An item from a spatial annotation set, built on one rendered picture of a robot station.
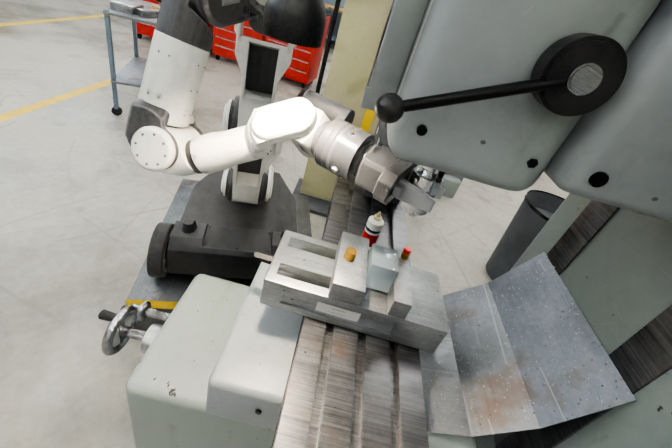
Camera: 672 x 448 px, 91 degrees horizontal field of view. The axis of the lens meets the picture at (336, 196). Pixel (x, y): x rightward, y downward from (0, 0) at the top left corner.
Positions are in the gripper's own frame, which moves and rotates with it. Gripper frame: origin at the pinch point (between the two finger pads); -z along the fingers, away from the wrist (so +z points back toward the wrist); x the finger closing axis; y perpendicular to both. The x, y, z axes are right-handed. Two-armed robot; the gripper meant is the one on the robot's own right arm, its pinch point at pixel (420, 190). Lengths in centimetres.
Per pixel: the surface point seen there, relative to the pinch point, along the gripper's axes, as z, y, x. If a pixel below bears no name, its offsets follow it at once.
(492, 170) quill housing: -7.2, -10.4, -7.6
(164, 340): 33, 51, -21
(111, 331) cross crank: 46, 56, -26
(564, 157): -13.0, -14.2, -4.6
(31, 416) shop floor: 78, 125, -40
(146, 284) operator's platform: 73, 85, -1
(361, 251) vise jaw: 5.5, 19.5, 2.7
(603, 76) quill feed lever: -10.9, -22.8, -9.1
